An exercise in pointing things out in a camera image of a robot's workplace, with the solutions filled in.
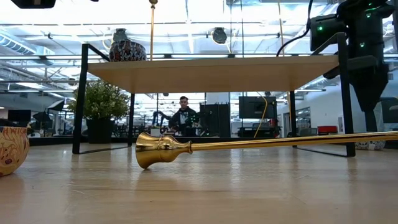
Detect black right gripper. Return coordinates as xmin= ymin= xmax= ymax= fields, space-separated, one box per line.
xmin=354 ymin=55 xmax=390 ymax=133

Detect tall gold candlestick holder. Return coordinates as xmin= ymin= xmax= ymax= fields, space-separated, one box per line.
xmin=148 ymin=0 xmax=159 ymax=62
xmin=135 ymin=130 xmax=398 ymax=170

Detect orange patterned candle tin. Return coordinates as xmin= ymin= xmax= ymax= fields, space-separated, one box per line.
xmin=0 ymin=126 xmax=30 ymax=177

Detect black computer monitor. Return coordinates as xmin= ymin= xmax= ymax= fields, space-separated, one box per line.
xmin=379 ymin=96 xmax=398 ymax=124

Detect red box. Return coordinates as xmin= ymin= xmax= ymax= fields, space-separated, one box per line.
xmin=317 ymin=125 xmax=339 ymax=135

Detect black cabinet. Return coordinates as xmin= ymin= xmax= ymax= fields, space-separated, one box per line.
xmin=198 ymin=103 xmax=232 ymax=138

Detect wooden shelf riser black legs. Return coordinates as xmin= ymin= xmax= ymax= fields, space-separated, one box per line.
xmin=72 ymin=32 xmax=357 ymax=158

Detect person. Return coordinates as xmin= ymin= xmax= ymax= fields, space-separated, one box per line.
xmin=169 ymin=95 xmax=200 ymax=138

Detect green potted plant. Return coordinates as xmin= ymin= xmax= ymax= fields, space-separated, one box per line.
xmin=67 ymin=80 xmax=131 ymax=145

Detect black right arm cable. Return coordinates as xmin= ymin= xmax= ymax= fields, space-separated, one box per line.
xmin=275 ymin=0 xmax=314 ymax=58

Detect yellow hanging cable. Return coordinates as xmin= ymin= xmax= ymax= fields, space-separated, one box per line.
xmin=252 ymin=92 xmax=269 ymax=139

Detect black wall screen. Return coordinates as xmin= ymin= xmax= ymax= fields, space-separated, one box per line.
xmin=238 ymin=95 xmax=278 ymax=120

